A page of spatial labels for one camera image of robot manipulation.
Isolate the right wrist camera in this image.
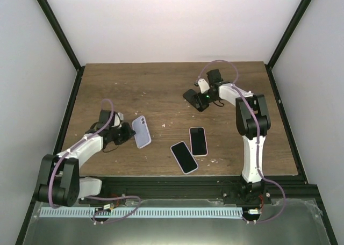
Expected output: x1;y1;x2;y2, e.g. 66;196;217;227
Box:
197;78;210;93

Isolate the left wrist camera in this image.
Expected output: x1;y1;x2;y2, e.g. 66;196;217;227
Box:
112;112;124;128

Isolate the lavender phone case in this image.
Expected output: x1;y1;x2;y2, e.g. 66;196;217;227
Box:
170;141;199;175

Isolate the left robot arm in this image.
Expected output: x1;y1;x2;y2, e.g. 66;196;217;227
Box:
34;110;135;208

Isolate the black frame post right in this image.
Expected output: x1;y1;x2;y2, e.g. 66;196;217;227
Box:
267;0;320;68

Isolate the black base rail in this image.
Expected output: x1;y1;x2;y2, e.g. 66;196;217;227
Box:
96;176;319;206

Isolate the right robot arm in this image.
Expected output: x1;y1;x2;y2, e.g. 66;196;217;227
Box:
195;69;271;204

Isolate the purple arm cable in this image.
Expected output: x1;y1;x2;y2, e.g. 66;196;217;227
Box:
197;60;286;225
48;98;141;225

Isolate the black frame post left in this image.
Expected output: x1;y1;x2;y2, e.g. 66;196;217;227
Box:
28;0;82;71

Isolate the white-edged black smartphone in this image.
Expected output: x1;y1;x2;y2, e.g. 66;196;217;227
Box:
171;142;198;172

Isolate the light blue slotted cable duct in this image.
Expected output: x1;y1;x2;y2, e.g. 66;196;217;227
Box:
39;207;243;219

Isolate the black phone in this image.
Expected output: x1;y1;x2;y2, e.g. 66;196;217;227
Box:
190;127;207;155
183;89;200;110

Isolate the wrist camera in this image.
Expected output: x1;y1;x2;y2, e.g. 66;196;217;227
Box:
197;78;210;93
112;112;124;128

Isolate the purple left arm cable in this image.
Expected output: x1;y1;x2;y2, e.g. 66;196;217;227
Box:
48;98;141;225

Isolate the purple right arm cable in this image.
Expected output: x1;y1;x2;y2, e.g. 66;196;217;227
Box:
197;60;286;225

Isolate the beige phone case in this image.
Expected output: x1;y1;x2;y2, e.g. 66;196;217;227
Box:
189;126;209;157

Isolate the black frame post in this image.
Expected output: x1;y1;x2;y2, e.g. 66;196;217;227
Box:
267;0;320;68
28;0;82;71

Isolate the light blue phone case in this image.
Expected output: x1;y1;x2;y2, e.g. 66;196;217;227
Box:
132;116;152;149

